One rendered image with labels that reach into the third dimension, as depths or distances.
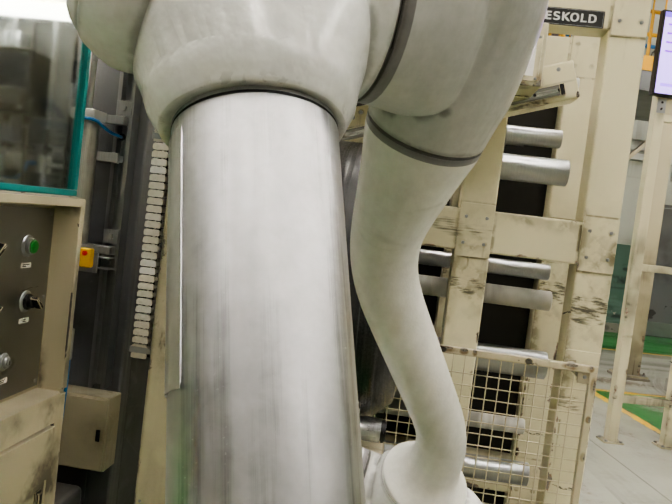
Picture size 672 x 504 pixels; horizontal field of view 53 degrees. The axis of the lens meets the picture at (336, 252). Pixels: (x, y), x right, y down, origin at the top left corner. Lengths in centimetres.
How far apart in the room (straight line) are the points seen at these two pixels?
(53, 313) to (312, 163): 107
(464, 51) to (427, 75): 3
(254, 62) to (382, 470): 56
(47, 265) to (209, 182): 103
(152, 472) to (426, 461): 85
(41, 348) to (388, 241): 95
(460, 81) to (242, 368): 26
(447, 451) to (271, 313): 45
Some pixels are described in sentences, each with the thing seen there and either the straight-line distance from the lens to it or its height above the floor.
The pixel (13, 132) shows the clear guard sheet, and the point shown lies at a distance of 121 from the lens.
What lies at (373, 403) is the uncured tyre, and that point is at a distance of 128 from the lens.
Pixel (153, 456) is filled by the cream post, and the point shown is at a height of 76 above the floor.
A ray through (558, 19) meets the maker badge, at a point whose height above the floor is 189.
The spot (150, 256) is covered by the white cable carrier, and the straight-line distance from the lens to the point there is 144.
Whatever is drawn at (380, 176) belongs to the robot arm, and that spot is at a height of 133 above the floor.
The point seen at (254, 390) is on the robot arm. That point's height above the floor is 121.
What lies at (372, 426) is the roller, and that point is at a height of 91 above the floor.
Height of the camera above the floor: 129
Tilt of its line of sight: 3 degrees down
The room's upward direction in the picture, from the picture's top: 7 degrees clockwise
